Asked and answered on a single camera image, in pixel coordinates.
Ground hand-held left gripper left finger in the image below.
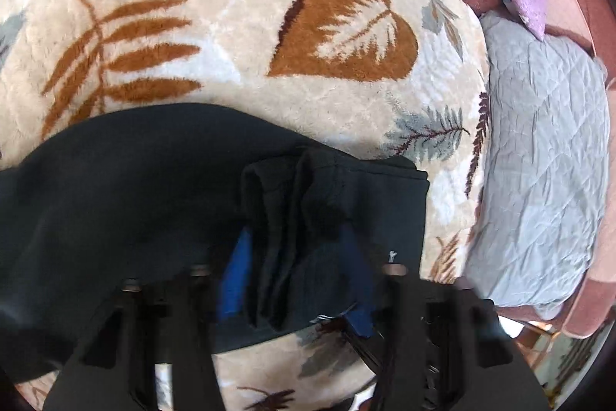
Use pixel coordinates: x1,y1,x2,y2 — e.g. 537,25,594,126
43,230,253,411

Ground grey quilted mat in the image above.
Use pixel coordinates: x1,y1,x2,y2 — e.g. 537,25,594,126
463,12,611,320

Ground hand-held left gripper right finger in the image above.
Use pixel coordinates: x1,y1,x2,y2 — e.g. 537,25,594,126
339,235,552,411

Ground black pants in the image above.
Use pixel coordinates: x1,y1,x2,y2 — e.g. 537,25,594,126
0,103,430,385

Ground leaf print fleece blanket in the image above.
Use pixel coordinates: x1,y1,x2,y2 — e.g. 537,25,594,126
0,0,492,411

